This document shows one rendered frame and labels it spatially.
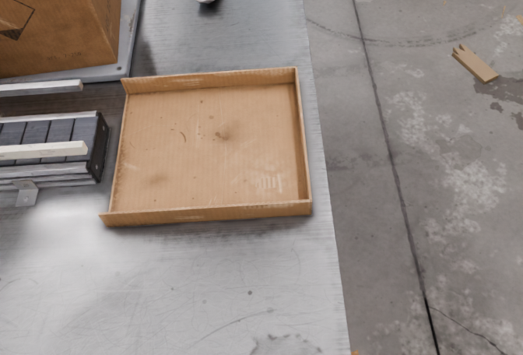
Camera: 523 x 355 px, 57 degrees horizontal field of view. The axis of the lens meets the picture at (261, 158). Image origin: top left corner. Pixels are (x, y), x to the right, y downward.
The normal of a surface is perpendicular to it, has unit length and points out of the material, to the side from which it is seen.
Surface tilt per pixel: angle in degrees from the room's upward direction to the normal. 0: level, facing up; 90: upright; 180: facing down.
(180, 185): 0
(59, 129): 0
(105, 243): 0
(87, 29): 90
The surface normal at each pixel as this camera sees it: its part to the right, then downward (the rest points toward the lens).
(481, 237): -0.06, -0.56
